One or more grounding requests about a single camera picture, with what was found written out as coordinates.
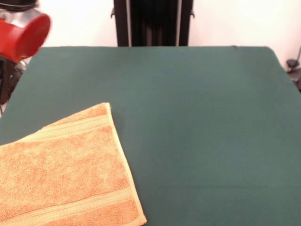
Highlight dark green table cloth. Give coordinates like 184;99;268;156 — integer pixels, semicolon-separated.
0;46;301;226

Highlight tan terry towel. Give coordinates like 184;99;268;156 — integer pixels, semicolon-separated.
0;102;148;226

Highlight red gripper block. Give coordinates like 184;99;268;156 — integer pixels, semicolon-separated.
0;13;52;104

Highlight black robot pedestal stand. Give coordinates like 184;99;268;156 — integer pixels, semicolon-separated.
110;0;196;47

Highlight dark tripod base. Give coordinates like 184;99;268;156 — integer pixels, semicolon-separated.
286;59;301;92

